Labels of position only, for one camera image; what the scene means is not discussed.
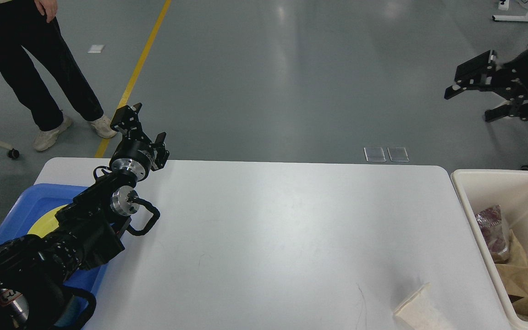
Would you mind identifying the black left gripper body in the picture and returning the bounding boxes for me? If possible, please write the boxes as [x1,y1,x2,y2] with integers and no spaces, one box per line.
[109,137,159,182]

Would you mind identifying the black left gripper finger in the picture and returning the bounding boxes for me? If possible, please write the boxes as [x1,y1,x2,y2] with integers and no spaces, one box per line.
[110,103,152,143]
[150,132,170,171]

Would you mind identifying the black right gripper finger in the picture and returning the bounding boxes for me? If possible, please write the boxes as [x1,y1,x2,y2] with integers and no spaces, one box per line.
[484,99,528,122]
[444,49,516,100]

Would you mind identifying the yellow plastic plate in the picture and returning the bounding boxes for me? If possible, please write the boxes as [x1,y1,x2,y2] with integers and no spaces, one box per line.
[27,204,67,238]

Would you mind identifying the crushed red soda can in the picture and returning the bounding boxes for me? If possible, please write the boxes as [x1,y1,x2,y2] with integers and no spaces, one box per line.
[476,205,510,259]

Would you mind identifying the aluminium foil tray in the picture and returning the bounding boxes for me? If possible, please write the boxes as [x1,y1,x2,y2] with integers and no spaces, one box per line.
[476,205,517,264]

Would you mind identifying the brown paper bag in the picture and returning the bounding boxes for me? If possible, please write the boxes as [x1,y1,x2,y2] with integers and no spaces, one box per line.
[495,230,528,310]

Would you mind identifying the white paper cup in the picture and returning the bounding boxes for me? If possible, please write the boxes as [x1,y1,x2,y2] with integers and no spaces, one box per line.
[393,282,456,330]

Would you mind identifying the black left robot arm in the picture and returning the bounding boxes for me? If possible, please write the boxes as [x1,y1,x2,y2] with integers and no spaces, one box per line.
[0,103,170,330]

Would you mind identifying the person's hand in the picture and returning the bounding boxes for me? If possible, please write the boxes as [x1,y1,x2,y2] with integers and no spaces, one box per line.
[34,0,58,23]

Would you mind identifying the beige plastic bin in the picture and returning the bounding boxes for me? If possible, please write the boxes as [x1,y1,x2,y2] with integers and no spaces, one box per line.
[451,169,528,330]

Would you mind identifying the blue plastic tray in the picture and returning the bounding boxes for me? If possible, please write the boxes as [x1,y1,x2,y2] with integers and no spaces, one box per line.
[0,184,123,330]

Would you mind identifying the person in black trousers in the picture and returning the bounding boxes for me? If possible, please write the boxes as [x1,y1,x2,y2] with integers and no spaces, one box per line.
[0,0,116,152]

